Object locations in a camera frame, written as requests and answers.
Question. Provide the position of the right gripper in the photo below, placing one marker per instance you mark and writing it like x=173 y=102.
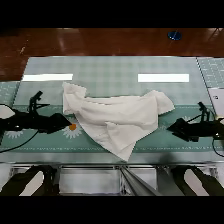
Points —
x=185 y=129

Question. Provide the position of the blue round object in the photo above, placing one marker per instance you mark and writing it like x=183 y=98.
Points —
x=174 y=35

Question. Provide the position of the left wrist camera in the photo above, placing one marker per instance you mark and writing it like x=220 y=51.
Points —
x=34 y=100

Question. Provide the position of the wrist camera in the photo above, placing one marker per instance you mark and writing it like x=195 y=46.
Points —
x=34 y=100
x=204 y=110

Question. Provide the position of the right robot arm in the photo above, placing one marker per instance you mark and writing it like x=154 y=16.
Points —
x=210 y=128

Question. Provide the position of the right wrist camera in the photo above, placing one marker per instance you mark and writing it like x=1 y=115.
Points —
x=204 y=110

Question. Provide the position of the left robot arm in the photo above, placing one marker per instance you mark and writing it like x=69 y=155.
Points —
x=20 y=120

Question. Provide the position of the white shirt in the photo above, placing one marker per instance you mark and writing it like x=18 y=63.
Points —
x=116 y=116

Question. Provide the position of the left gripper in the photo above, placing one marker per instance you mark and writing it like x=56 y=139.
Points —
x=55 y=122

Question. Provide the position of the silver frame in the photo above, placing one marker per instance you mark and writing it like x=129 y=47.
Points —
x=140 y=183

